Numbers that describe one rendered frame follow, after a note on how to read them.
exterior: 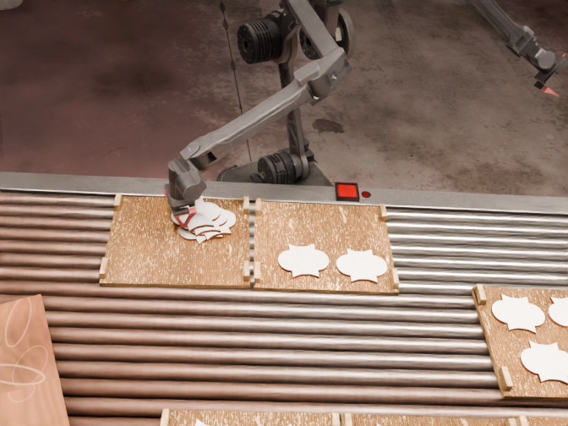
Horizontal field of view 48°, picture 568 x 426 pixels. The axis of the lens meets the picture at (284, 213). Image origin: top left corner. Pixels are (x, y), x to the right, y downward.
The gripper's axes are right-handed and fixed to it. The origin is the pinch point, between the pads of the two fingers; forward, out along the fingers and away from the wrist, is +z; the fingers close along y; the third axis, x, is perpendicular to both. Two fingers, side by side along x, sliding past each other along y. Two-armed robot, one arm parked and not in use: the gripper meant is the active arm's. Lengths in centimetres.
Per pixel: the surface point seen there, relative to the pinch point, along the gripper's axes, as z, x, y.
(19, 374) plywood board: -5, -48, 43
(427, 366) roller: 7, 47, 66
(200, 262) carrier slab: 4.4, 1.5, 15.4
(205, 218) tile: -0.1, 6.9, 3.1
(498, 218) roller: 4, 98, 26
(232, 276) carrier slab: 4.3, 8.4, 23.4
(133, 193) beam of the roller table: 6.4, -9.4, -21.2
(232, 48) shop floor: 94, 106, -249
